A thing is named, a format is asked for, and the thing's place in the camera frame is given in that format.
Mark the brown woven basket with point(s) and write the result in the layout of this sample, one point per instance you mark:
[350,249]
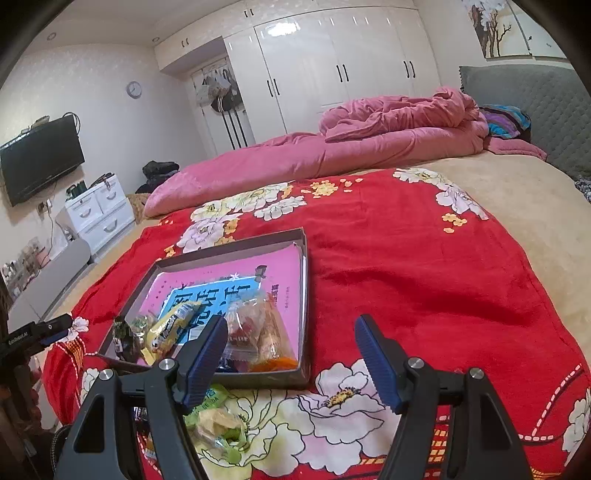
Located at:
[137,205]

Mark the beige bed sheet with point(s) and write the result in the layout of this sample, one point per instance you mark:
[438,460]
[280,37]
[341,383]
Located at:
[531,184]

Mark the white drawer chest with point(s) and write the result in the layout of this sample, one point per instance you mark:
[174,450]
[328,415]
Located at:
[101,217]

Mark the colourful striped cloth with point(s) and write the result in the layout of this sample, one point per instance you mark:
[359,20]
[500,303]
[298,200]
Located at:
[505,122]

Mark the yellow and blue snack packet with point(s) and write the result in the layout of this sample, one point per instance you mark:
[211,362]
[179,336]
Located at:
[168,325]

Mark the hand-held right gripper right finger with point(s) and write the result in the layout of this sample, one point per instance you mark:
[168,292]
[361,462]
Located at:
[376,364]

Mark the pink and blue book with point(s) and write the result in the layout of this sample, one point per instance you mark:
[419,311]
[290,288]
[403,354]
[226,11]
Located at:
[277,267]

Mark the pink quilt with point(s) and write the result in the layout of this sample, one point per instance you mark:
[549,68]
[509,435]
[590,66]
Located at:
[277,157]

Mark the orange cracker packet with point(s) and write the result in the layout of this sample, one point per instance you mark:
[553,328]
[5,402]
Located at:
[274,341]

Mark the round wall clock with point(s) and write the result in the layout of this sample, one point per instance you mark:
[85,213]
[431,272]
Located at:
[134,89]

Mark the clear red snack packet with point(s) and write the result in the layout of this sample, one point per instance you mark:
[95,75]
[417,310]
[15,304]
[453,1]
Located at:
[240,330]

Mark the black wall television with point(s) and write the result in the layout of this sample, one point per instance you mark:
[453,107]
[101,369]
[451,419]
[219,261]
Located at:
[41,161]

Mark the white door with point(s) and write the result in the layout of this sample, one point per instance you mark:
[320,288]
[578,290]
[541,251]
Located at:
[217,134]

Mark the black bag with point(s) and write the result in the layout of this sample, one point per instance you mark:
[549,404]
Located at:
[159,171]

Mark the red floral blanket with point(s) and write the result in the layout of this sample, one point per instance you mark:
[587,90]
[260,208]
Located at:
[392,258]

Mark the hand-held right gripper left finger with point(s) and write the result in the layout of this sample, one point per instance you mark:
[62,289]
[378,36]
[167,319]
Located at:
[205,360]

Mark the white glossy wardrobe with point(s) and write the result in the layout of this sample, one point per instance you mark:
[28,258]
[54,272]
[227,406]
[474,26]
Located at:
[332,60]

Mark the pale yellow snack packet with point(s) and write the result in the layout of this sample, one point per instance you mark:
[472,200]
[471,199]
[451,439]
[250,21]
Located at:
[217,422]

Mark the shallow brown cardboard box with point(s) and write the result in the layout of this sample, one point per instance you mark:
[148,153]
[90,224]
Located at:
[302,323]

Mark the grey padded headboard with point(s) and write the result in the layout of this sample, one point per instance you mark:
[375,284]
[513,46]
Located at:
[531,92]

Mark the hanging bags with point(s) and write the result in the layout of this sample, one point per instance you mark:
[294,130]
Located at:
[220,92]

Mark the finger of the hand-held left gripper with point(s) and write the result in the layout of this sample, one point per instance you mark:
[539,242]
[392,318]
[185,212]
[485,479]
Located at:
[55,324]

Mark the floral wall painting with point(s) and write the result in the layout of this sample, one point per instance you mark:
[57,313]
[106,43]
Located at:
[503,27]

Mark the grey bench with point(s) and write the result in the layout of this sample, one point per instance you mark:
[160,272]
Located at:
[51,277]

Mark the dark green containers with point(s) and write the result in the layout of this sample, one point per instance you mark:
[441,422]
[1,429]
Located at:
[76,190]

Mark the black white patterned cloth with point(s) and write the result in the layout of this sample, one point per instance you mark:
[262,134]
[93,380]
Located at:
[584,188]

